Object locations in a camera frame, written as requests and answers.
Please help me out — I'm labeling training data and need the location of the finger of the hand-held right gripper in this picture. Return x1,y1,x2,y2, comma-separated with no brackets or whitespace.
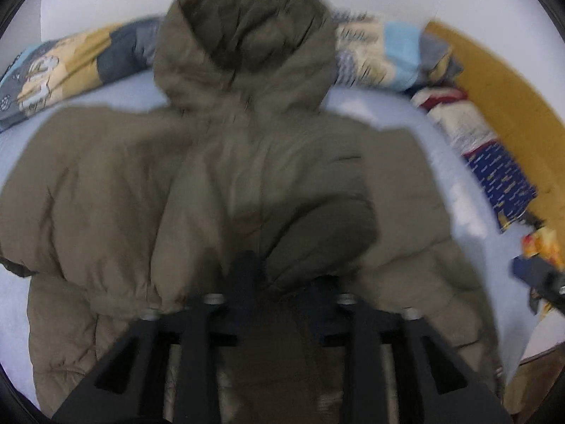
511,255,565,319

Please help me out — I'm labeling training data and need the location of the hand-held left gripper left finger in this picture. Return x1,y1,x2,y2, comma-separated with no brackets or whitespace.
50,251,268,424

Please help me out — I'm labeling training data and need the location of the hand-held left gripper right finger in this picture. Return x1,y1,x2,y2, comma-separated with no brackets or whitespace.
298,276,515,424

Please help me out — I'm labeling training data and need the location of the olive hooded puffer jacket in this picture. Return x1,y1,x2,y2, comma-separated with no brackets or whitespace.
0,0,506,424

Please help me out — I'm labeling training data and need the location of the orange yellow printed cloth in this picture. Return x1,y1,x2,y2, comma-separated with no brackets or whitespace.
522,226,563,260

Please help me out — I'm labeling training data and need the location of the red white navy printed cloth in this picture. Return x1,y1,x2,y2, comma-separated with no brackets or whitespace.
410,86,539,232

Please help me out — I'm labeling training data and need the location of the patchwork printed quilt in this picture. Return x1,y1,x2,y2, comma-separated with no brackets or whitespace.
0,9,462,133

